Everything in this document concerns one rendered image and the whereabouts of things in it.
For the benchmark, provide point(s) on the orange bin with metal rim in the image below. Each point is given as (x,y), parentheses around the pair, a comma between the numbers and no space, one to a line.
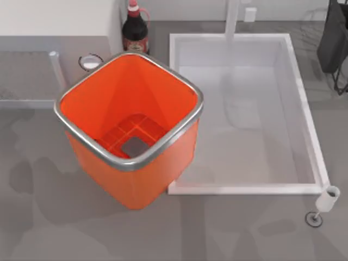
(152,174)

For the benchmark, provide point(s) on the white sink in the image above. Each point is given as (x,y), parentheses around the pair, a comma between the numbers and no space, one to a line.
(244,152)

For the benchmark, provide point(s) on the dark bottle with red cap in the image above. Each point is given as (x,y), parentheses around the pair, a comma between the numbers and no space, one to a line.
(135,35)

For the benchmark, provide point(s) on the white cup with black rim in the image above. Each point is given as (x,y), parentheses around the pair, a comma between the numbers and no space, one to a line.
(89,63)

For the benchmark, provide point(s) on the tall white tap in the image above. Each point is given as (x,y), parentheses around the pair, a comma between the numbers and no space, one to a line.
(231,19)

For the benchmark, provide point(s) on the white stemmed glass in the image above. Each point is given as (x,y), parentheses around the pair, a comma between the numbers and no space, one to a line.
(326,202)

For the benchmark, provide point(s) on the white wall socket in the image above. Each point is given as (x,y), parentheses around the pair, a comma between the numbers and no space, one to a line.
(250,14)

